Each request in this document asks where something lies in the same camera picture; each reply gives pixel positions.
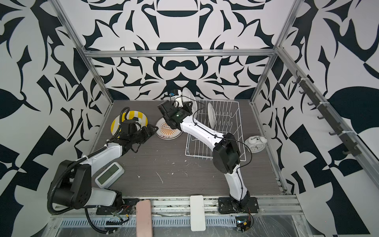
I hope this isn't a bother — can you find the yellow white striped plate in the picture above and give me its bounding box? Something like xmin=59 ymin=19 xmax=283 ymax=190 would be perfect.
xmin=111 ymin=111 xmax=148 ymax=135

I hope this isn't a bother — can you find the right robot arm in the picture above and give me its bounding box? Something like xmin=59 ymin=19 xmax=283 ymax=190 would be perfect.
xmin=158 ymin=100 xmax=250 ymax=207

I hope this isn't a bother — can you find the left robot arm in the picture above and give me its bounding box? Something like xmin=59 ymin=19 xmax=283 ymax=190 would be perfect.
xmin=47 ymin=120 xmax=159 ymax=215

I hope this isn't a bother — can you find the pink flat bar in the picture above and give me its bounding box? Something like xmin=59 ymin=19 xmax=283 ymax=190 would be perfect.
xmin=136 ymin=200 xmax=153 ymax=237

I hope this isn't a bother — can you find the white flat block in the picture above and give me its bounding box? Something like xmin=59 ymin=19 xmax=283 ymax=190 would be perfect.
xmin=190 ymin=195 xmax=206 ymax=232

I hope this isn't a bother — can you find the small circuit board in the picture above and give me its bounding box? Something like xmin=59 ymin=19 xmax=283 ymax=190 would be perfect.
xmin=236 ymin=215 xmax=254 ymax=232

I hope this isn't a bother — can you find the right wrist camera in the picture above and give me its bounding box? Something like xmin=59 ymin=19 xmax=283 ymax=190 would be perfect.
xmin=169 ymin=89 xmax=183 ymax=104

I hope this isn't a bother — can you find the white wire dish rack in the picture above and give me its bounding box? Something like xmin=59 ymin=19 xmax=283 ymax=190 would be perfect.
xmin=185 ymin=99 xmax=246 ymax=162

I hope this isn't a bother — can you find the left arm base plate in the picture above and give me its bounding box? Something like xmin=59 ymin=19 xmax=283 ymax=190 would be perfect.
xmin=96 ymin=198 xmax=140 ymax=215

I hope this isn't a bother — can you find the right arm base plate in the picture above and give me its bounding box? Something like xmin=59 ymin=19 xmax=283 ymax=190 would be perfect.
xmin=218 ymin=196 xmax=260 ymax=214

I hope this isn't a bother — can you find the black hook rail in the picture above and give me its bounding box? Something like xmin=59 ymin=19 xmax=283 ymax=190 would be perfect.
xmin=292 ymin=71 xmax=362 ymax=157

